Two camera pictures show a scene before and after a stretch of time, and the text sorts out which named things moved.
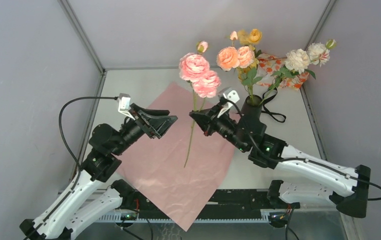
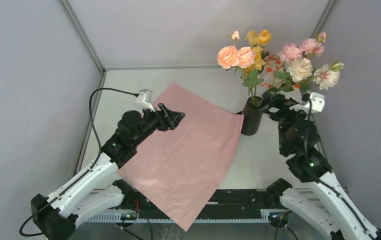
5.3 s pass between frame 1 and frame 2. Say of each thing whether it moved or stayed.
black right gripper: moved
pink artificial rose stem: moved
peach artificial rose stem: stayed
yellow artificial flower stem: moved
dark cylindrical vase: stayed
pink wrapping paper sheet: stayed
